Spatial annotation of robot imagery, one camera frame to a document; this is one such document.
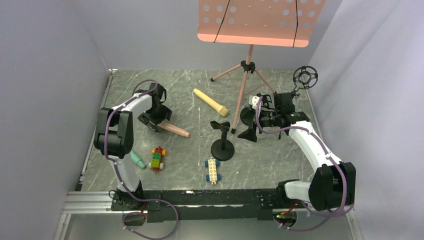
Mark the pink toy microphone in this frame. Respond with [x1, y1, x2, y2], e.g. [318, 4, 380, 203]
[157, 121, 190, 138]

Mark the black round-base mic stand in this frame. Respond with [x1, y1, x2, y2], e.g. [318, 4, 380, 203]
[210, 120, 235, 162]

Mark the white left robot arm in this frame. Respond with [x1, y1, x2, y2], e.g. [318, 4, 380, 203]
[93, 79, 172, 202]

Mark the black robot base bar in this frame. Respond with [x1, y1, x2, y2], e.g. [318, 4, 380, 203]
[107, 188, 299, 223]

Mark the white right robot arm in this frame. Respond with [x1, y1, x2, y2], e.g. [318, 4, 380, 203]
[238, 92, 356, 216]

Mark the pink music stand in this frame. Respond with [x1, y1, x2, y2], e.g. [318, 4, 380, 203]
[197, 0, 326, 134]

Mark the yellow toy microphone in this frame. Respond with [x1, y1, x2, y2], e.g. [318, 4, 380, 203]
[193, 88, 229, 117]

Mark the colourful toy brick car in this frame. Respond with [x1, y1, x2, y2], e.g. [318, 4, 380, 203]
[148, 146, 167, 172]

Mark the mint green toy microphone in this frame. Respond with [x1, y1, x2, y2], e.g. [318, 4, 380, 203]
[130, 150, 147, 169]

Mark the white blue toy brick car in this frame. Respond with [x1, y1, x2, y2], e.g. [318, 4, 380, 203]
[204, 158, 222, 185]

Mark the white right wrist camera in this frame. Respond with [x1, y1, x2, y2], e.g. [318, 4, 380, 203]
[248, 95, 262, 110]

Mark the black shock mount stand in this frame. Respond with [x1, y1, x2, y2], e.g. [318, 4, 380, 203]
[291, 65, 319, 99]

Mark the aluminium frame rail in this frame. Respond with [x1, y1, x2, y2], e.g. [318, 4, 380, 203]
[52, 68, 119, 240]

